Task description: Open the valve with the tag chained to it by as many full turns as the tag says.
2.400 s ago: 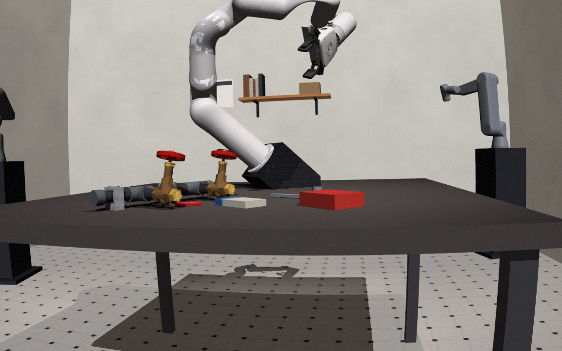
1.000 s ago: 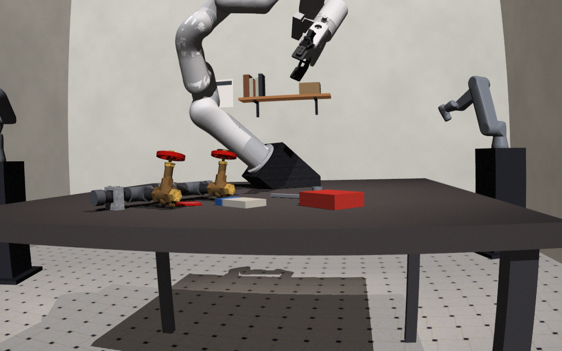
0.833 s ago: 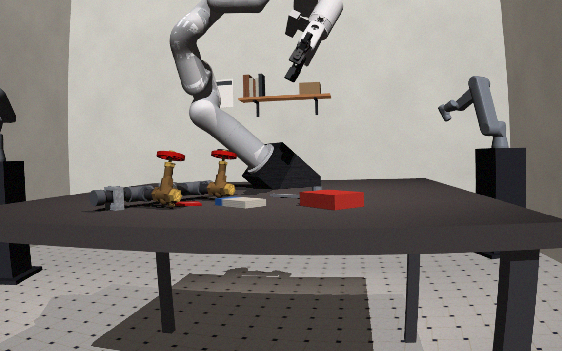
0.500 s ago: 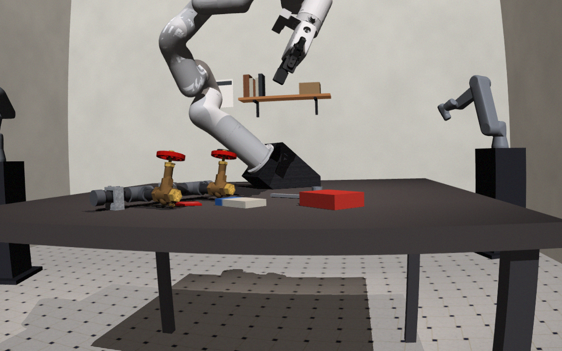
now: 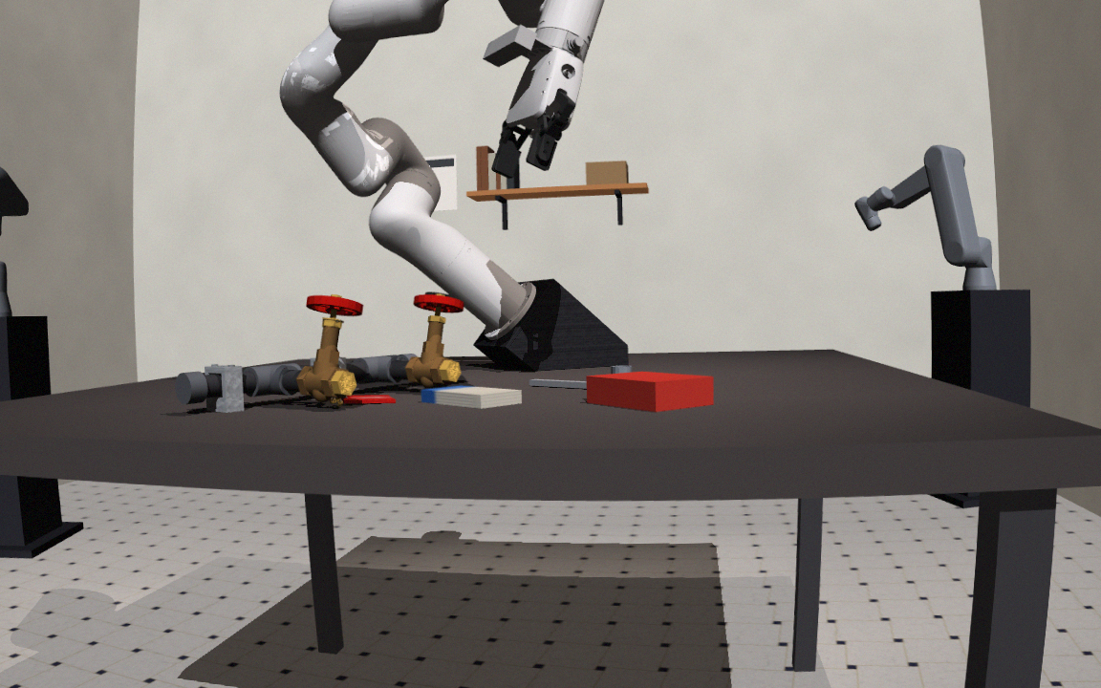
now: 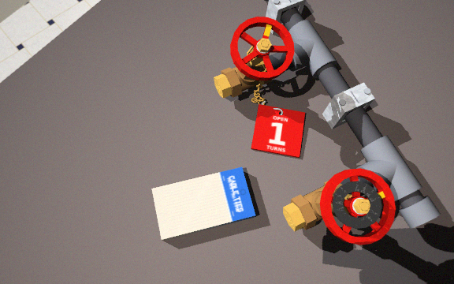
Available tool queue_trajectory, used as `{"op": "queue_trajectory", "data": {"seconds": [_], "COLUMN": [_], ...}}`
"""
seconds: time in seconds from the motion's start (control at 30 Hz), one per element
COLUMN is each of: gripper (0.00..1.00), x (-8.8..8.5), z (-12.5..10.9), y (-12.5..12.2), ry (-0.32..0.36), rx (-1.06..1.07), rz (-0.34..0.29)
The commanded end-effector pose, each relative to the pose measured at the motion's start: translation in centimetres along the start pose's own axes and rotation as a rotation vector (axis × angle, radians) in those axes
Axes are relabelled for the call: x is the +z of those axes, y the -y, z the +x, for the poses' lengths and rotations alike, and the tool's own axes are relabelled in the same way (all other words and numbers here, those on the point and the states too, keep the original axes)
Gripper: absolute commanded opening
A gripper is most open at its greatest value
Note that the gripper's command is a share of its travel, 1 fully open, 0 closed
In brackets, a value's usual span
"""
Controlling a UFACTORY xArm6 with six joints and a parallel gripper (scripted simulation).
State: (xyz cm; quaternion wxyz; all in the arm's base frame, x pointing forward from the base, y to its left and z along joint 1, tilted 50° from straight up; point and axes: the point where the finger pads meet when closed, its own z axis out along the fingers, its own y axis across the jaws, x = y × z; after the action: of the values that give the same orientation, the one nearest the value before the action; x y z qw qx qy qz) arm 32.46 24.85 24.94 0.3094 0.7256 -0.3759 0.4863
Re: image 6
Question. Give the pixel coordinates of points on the red valve tag with chain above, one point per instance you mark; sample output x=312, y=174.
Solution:
x=277, y=133

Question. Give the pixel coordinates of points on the dark grey flat washer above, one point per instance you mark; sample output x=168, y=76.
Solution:
x=375, y=204

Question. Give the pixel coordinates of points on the grey t-shaped pipe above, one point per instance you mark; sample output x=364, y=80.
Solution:
x=385, y=170

